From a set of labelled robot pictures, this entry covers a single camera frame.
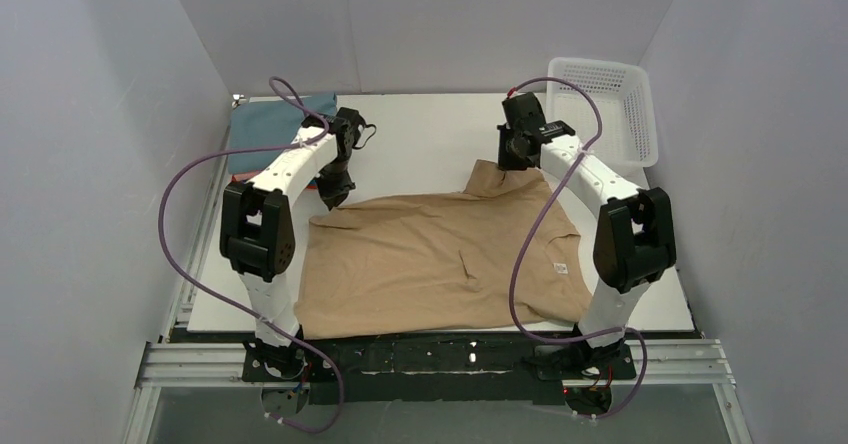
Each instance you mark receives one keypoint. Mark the folded pink t shirt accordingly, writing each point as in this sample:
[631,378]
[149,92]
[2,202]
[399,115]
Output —
[241,177]

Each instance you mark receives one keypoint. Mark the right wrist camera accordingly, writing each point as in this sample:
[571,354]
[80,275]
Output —
[523,112]

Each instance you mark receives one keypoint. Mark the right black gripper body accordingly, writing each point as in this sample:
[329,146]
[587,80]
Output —
[511,156]

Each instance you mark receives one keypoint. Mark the beige t shirt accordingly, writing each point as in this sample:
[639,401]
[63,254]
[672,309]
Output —
[495,253]

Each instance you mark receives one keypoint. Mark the folded grey-blue t shirt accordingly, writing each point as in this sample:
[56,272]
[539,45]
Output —
[261,124]

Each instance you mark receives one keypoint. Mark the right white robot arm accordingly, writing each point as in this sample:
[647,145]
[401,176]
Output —
[634,240]

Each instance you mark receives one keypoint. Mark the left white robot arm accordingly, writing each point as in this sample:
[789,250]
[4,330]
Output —
[257,234]

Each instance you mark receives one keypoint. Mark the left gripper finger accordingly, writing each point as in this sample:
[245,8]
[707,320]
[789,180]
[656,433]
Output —
[331,196]
[345,186]

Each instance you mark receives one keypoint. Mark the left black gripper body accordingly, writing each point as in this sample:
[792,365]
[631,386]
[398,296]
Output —
[335,184]

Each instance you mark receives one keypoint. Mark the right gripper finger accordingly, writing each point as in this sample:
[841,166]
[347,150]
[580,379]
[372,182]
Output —
[509,162]
[530,161]

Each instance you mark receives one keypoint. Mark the white plastic basket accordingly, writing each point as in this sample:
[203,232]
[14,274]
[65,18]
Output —
[622,95]

